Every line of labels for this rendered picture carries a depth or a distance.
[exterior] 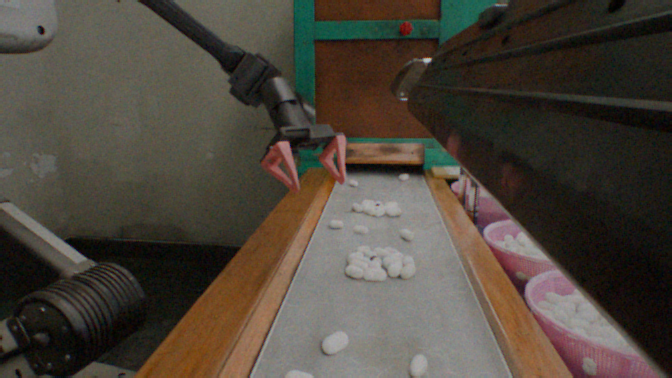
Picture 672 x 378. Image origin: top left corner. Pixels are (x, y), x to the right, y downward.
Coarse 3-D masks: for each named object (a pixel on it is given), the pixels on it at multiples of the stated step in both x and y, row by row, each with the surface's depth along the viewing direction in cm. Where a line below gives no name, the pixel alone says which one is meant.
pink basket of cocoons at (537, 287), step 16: (544, 272) 74; (560, 272) 75; (528, 288) 69; (544, 288) 73; (560, 288) 75; (528, 304) 65; (544, 320) 61; (560, 336) 59; (576, 336) 56; (560, 352) 61; (576, 352) 58; (592, 352) 56; (608, 352) 54; (624, 352) 53; (576, 368) 59; (608, 368) 55; (624, 368) 54; (640, 368) 53
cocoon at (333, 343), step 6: (330, 336) 57; (336, 336) 57; (342, 336) 57; (324, 342) 57; (330, 342) 56; (336, 342) 57; (342, 342) 57; (324, 348) 56; (330, 348) 56; (336, 348) 56
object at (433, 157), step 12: (300, 156) 167; (312, 156) 166; (432, 156) 162; (444, 156) 162; (300, 168) 168; (336, 168) 167; (348, 168) 179; (360, 168) 179; (372, 168) 179; (384, 168) 179; (396, 168) 179; (408, 168) 179; (420, 168) 179; (456, 180) 164
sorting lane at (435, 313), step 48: (336, 192) 140; (384, 192) 140; (336, 240) 98; (384, 240) 98; (432, 240) 98; (336, 288) 75; (384, 288) 75; (432, 288) 75; (288, 336) 61; (384, 336) 61; (432, 336) 61; (480, 336) 61
